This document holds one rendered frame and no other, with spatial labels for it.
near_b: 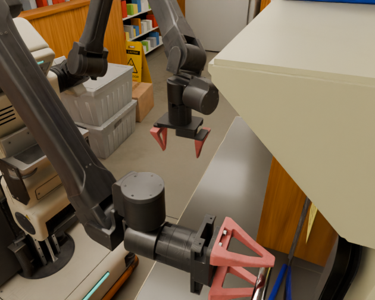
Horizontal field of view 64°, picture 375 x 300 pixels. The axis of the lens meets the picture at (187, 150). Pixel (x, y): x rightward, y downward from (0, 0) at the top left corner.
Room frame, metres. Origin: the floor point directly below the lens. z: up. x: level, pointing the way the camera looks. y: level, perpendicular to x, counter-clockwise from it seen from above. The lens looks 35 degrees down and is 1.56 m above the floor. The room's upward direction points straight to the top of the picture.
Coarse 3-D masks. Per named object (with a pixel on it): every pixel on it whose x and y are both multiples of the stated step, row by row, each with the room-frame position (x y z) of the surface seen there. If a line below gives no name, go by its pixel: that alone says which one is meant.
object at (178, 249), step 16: (176, 224) 0.30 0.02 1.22; (208, 224) 0.27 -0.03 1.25; (160, 240) 0.27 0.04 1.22; (176, 240) 0.27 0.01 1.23; (192, 240) 0.26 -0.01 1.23; (160, 256) 0.26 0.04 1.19; (176, 256) 0.25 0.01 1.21; (192, 256) 0.23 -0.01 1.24; (192, 272) 0.23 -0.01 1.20; (192, 288) 0.23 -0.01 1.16
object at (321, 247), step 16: (304, 224) 0.34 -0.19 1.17; (320, 224) 0.21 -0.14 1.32; (304, 240) 0.28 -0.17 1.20; (320, 240) 0.19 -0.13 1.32; (336, 240) 0.14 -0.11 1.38; (304, 256) 0.24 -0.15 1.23; (320, 256) 0.16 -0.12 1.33; (336, 256) 0.13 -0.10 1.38; (288, 272) 0.35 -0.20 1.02; (304, 272) 0.21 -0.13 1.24; (320, 272) 0.15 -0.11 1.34; (336, 272) 0.12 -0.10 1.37; (288, 288) 0.28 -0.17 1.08; (304, 288) 0.18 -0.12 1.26; (320, 288) 0.13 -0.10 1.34; (336, 288) 0.12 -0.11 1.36
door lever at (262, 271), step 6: (258, 270) 0.24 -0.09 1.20; (264, 270) 0.23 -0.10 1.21; (270, 270) 0.23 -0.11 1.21; (258, 276) 0.22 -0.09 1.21; (264, 276) 0.22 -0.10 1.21; (270, 276) 0.23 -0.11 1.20; (258, 282) 0.22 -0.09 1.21; (264, 282) 0.22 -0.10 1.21; (258, 288) 0.21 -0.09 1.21; (264, 288) 0.21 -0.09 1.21; (252, 294) 0.20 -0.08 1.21; (258, 294) 0.20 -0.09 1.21; (264, 294) 0.20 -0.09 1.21
